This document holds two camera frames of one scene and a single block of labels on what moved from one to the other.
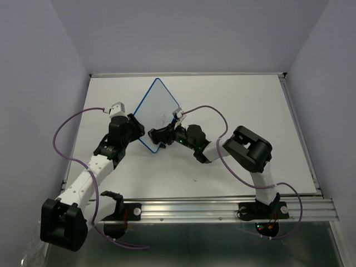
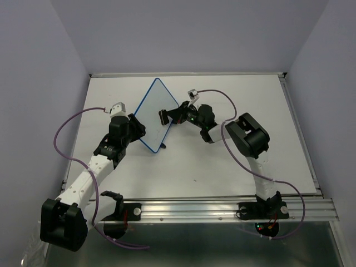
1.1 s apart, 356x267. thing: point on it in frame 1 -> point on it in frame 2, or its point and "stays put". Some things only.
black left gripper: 138,128 stays put
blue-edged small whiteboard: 155,110 stays put
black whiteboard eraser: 156,135 -> 163,116
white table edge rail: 185,74 stays put
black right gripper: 167,132 -> 181,110
